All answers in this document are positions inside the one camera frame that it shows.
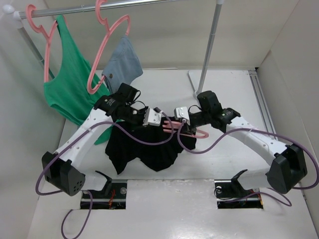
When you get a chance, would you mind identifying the black t shirt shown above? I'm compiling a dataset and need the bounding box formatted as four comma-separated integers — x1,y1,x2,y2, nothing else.
105,121,183,174

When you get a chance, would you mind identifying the pink hanger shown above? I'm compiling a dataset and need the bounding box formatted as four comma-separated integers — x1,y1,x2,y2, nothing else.
25,4,58,83
86,0,132,96
162,120,209,139

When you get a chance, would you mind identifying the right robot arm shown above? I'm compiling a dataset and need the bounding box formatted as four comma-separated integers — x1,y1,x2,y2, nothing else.
187,91,308,196

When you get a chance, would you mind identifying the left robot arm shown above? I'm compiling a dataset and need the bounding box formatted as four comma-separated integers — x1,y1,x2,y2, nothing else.
39,84,160,198

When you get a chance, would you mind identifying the blue denim garment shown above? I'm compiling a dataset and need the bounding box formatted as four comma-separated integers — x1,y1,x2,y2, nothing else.
102,35,143,94

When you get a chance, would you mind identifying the green tank top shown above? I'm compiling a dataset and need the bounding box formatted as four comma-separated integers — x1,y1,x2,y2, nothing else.
43,14,114,146

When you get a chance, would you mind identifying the metal clothes rack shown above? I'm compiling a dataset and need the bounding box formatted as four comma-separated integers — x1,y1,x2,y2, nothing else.
2,0,224,97

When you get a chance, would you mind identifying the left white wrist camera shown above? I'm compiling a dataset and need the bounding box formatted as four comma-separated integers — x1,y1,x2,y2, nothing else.
143,107,161,126

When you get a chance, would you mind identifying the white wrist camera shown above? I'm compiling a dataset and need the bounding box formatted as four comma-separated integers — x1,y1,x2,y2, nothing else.
143,107,161,126
174,107,189,120

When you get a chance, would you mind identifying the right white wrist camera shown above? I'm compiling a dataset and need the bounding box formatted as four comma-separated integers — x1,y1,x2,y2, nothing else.
174,107,189,120

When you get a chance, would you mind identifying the aluminium rail right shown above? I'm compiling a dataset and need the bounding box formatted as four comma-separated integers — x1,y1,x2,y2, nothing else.
248,70,276,133

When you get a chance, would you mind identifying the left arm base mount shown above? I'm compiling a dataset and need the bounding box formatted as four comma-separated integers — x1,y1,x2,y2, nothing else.
91,180,128,210

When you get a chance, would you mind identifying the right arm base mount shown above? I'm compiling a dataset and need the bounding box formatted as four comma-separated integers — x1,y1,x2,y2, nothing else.
214,180,263,209

